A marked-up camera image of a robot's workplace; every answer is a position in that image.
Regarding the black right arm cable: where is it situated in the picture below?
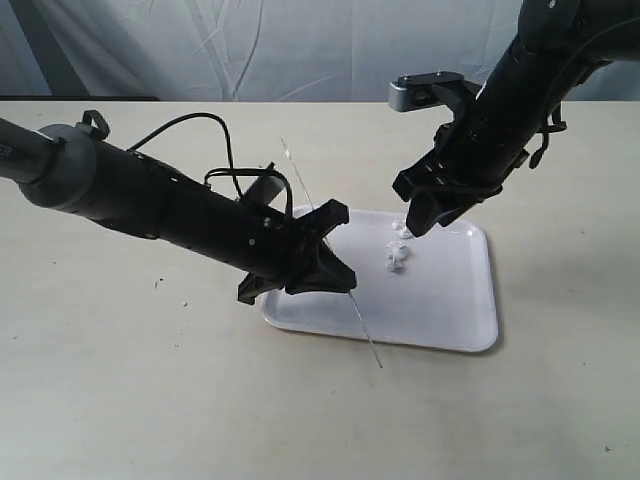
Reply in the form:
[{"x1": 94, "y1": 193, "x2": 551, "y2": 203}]
[{"x1": 434, "y1": 29, "x2": 601, "y2": 226}]

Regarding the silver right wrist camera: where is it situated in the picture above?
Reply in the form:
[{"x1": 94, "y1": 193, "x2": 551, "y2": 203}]
[{"x1": 388, "y1": 71, "x2": 482, "y2": 113}]

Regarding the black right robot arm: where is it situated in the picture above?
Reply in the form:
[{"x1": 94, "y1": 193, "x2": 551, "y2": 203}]
[{"x1": 389, "y1": 0, "x2": 639, "y2": 237}]

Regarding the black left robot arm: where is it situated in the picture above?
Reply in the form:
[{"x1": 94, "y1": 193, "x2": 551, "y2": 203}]
[{"x1": 1, "y1": 110, "x2": 357, "y2": 305}]

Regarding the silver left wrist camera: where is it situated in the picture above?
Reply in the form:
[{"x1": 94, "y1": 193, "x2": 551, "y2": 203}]
[{"x1": 243, "y1": 162, "x2": 287, "y2": 205}]

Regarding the grey backdrop curtain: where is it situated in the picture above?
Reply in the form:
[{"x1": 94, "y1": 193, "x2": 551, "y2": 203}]
[{"x1": 1, "y1": 1, "x2": 520, "y2": 102}]

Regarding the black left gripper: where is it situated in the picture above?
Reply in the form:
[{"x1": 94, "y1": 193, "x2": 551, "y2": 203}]
[{"x1": 164, "y1": 181, "x2": 357, "y2": 305}]

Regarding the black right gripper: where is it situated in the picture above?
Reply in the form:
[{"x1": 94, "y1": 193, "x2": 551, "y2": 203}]
[{"x1": 392, "y1": 84, "x2": 530, "y2": 237}]

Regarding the white rectangular plastic tray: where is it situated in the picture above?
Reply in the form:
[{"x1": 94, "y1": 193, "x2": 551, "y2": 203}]
[{"x1": 261, "y1": 209, "x2": 499, "y2": 353}]

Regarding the white foam piece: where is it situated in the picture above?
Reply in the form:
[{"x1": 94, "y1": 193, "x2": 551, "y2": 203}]
[
  {"x1": 385, "y1": 252, "x2": 406, "y2": 272},
  {"x1": 385, "y1": 241, "x2": 410, "y2": 259},
  {"x1": 392, "y1": 221, "x2": 413, "y2": 240}
]

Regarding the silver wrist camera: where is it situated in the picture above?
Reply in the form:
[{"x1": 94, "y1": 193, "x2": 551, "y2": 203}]
[
  {"x1": 388, "y1": 71, "x2": 482, "y2": 113},
  {"x1": 243, "y1": 162, "x2": 287, "y2": 205}
]

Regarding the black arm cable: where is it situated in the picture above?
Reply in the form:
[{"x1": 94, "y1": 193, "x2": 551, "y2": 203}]
[
  {"x1": 127, "y1": 112, "x2": 296, "y2": 226},
  {"x1": 434, "y1": 29, "x2": 601, "y2": 226}
]

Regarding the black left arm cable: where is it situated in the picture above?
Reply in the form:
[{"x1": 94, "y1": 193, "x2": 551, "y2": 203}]
[{"x1": 127, "y1": 112, "x2": 296, "y2": 226}]

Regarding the thin metal skewer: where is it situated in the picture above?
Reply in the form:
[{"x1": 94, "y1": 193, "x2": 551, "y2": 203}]
[{"x1": 280, "y1": 136, "x2": 384, "y2": 369}]

